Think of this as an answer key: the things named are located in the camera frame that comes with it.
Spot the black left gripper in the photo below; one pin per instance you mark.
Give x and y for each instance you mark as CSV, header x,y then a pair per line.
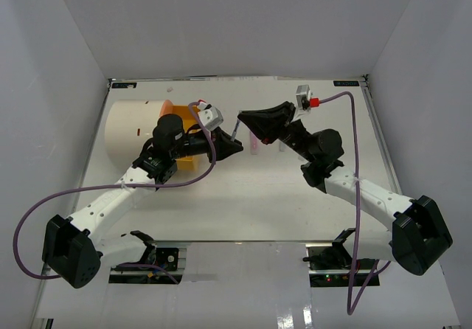
x,y
224,146

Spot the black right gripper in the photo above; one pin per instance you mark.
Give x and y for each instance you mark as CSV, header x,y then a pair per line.
x,y
268,125

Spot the thin blue ballpoint pen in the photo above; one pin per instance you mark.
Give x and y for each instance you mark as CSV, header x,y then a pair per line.
x,y
234,133

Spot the pink highlighter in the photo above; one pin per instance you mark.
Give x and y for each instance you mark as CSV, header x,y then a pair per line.
x,y
253,144

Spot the yellow bottom drawer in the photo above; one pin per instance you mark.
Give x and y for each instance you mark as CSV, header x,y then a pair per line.
x,y
190,163

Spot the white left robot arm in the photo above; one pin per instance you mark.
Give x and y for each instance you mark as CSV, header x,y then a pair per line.
x,y
75,247

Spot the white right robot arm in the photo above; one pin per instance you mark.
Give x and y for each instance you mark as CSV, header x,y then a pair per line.
x,y
415,235

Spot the black label sticker right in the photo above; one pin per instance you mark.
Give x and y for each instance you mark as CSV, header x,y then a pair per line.
x,y
346,83

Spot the black label sticker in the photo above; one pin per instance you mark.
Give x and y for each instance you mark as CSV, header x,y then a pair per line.
x,y
346,83
123,85

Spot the white round drawer organizer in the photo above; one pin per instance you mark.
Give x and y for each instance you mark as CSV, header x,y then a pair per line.
x,y
128,126

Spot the black label sticker left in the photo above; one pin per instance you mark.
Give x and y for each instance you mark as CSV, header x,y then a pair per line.
x,y
123,85

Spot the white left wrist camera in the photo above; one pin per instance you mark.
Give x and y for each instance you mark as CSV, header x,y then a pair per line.
x,y
210,116

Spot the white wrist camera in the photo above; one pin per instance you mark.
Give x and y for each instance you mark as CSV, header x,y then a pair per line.
x,y
210,116
305,101

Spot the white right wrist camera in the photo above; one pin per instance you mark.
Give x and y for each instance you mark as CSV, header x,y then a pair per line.
x,y
305,101

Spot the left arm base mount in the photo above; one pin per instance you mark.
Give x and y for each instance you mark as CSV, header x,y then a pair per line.
x,y
162,260

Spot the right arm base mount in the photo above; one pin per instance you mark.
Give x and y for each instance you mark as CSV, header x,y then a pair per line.
x,y
328,271

